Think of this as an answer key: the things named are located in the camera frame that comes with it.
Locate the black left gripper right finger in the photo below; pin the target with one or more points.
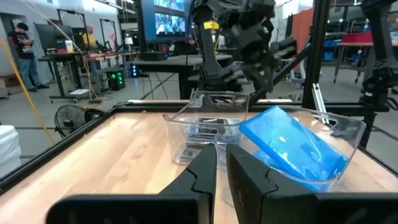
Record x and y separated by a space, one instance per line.
280 208

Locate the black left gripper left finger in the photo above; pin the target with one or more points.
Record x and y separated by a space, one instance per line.
140 211

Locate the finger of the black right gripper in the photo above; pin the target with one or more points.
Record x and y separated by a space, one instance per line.
268 84
256 84

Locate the blue jewel case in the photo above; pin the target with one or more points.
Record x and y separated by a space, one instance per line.
289 143
311 185

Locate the clear plastic bin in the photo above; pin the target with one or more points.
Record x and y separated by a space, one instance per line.
354 133
174 140

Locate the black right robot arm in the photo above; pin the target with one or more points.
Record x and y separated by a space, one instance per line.
210 62

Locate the neighbouring station robot arm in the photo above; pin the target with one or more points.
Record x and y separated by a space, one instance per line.
376 84

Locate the person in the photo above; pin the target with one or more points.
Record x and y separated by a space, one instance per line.
90 39
269 28
25 46

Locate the yellow tape tag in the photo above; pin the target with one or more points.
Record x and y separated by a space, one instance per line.
211 25

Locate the orange partition panel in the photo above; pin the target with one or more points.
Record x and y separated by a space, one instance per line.
301 31

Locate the grey desk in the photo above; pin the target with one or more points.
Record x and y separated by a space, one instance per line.
174 60

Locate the large display screen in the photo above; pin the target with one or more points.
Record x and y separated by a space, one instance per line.
168 21

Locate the red storage tote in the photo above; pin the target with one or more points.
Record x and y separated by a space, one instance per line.
357 37

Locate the black floor fan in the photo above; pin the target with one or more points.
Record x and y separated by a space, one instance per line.
70 119

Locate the computer tower green lights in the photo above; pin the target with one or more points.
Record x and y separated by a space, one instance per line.
116 79

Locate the white trash bin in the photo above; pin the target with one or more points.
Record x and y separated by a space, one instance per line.
9 149

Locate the black standing desk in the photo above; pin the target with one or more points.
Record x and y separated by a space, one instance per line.
62 56

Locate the silver frame bracket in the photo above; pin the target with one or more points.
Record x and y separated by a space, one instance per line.
318 99

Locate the black metal table frame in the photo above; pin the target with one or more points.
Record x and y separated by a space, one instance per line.
317 62

